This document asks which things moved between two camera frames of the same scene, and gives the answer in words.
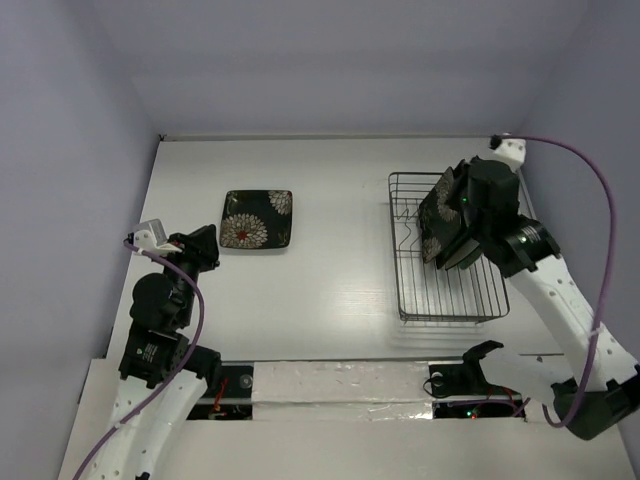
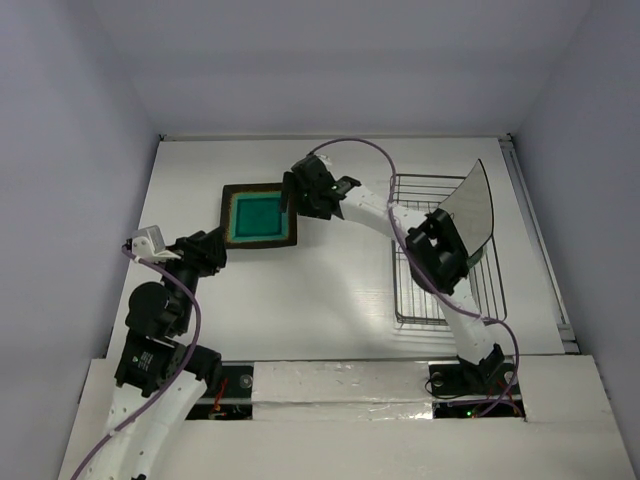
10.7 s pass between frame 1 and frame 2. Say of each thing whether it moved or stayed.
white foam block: stayed
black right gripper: moved
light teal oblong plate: stayed
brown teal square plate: moved
